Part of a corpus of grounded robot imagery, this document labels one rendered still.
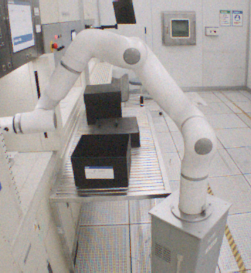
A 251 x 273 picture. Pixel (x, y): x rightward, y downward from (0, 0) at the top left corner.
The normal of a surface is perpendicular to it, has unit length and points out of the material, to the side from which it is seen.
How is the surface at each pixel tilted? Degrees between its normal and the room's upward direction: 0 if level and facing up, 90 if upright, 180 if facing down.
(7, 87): 90
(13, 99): 90
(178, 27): 90
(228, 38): 90
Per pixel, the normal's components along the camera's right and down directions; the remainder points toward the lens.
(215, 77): 0.01, 0.41
